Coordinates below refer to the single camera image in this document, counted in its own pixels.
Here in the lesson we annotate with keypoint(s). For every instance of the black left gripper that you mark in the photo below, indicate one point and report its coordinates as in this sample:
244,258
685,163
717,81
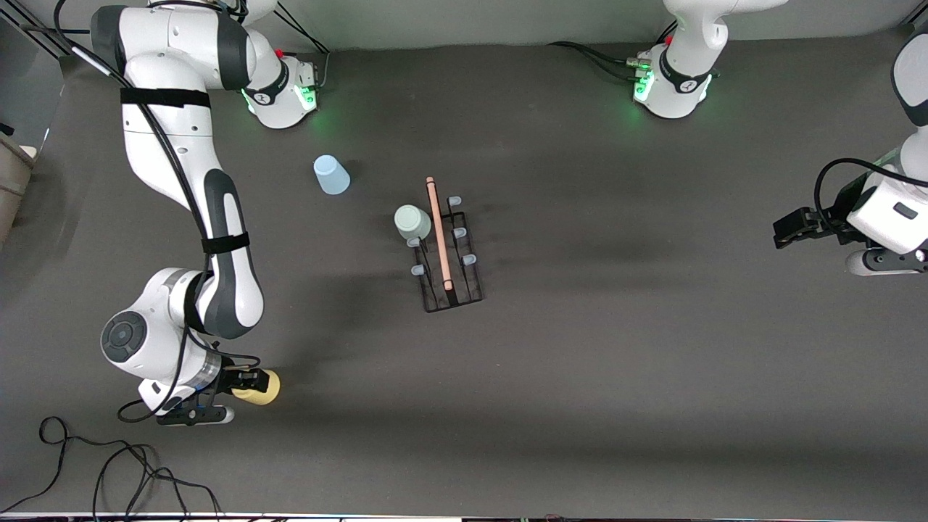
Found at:
829,218

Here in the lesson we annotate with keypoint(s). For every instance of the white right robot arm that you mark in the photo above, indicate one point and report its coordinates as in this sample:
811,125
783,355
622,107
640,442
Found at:
225,217

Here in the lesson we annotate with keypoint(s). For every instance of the dark metal frame rail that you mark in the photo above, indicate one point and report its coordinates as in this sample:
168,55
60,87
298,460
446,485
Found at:
43,32

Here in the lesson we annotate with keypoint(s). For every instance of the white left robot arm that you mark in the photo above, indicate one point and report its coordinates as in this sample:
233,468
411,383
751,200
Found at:
689,43

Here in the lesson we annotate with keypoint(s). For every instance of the pale green plastic cup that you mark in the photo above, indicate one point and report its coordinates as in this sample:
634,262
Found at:
412,222

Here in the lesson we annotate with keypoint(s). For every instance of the dark grey table mat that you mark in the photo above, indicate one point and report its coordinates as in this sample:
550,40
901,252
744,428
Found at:
580,406

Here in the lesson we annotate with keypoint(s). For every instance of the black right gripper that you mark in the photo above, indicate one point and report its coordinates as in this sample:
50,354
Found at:
230,379

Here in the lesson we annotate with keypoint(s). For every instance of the beige box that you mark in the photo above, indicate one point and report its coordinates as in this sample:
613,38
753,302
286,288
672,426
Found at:
13,181

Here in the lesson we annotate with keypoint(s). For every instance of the light blue plastic cup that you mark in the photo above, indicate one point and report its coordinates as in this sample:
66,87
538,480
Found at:
332,176

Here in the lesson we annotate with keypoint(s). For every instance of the yellow plastic cup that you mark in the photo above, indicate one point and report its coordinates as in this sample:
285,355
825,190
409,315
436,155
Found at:
264,391

